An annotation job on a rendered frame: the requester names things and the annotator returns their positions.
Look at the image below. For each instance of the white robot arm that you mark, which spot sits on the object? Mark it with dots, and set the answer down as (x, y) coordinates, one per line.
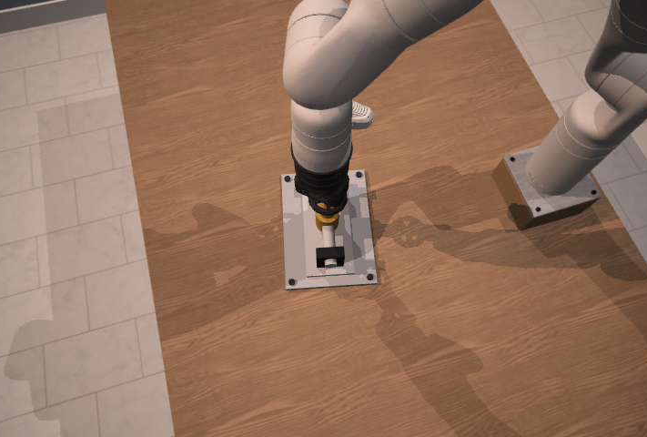
(328, 73)

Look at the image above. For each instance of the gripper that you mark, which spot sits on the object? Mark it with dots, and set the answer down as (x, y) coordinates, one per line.
(323, 174)

